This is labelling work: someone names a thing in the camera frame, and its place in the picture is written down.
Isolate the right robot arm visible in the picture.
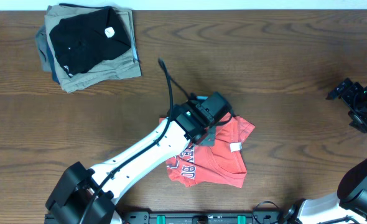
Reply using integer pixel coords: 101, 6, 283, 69
280, 78, 367, 223

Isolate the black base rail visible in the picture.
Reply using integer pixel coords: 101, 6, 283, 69
122, 211, 287, 224

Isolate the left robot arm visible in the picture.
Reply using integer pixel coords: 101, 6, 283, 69
45, 92, 232, 224

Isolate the grey folded garment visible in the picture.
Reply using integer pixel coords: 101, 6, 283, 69
35, 25, 52, 72

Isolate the khaki folded garment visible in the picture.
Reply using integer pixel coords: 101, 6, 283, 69
44, 4, 141, 93

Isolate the black folded shirt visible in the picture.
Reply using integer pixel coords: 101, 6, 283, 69
49, 7, 131, 77

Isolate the red printed t-shirt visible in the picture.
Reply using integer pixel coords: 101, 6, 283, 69
165, 114, 255, 188

